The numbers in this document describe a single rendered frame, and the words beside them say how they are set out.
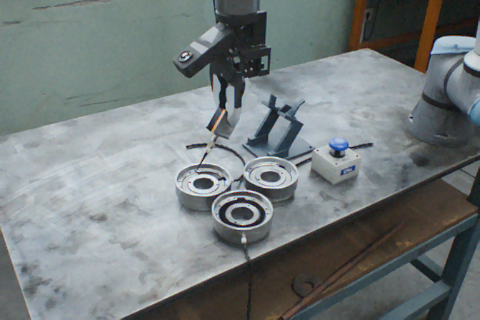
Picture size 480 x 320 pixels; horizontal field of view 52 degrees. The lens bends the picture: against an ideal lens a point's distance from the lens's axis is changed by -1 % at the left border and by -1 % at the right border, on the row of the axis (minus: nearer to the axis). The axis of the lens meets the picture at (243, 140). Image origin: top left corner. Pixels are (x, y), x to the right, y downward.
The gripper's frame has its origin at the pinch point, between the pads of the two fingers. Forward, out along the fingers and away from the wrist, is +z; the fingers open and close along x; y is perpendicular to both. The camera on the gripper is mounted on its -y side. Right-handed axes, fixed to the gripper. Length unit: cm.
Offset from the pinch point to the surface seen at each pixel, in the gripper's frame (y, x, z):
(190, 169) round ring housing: -7.0, 1.4, 10.1
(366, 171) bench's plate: 25.8, -14.4, 13.4
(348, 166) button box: 19.8, -14.3, 9.9
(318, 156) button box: 16.5, -9.2, 9.2
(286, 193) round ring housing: 4.8, -13.6, 11.0
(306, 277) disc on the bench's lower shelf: 12.7, -13.8, 37.6
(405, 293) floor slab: 77, -3, 94
